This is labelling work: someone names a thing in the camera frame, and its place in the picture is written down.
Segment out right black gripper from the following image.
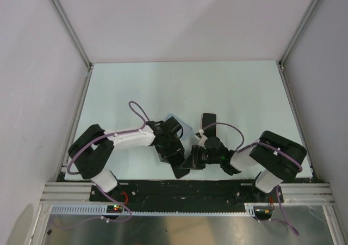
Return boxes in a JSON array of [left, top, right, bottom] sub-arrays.
[[180, 145, 221, 170]]

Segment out black phone with red edge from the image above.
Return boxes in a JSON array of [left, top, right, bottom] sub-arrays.
[[169, 157, 190, 179]]

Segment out translucent blue phone case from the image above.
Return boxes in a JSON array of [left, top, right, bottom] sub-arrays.
[[164, 114, 193, 140]]

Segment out black smartphone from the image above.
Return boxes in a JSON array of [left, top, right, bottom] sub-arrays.
[[203, 113, 217, 138]]

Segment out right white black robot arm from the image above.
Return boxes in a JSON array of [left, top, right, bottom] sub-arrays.
[[180, 130, 307, 202]]

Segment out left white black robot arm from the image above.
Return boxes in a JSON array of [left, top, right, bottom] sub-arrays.
[[67, 117, 190, 201]]

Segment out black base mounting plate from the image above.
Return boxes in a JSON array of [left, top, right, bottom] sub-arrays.
[[89, 180, 284, 213]]

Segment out left controller board with LEDs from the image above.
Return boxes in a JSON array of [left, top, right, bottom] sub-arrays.
[[107, 205, 123, 213]]

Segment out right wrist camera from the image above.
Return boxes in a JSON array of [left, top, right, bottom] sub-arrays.
[[195, 129, 208, 148]]

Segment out right controller board with wires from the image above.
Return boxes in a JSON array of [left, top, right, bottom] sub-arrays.
[[254, 207, 273, 222]]

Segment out front aluminium frame rail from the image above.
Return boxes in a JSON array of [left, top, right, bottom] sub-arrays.
[[40, 182, 336, 206]]

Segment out white slotted cable duct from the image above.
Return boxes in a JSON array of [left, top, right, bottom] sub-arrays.
[[51, 204, 255, 217]]

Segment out left aluminium frame post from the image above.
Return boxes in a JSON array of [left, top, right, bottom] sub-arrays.
[[49, 0, 92, 70]]

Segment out aluminium frame post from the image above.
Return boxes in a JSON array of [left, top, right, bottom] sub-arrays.
[[278, 0, 322, 71], [49, 0, 92, 70]]

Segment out right aluminium frame post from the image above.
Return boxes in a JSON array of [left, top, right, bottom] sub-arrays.
[[278, 0, 322, 71]]

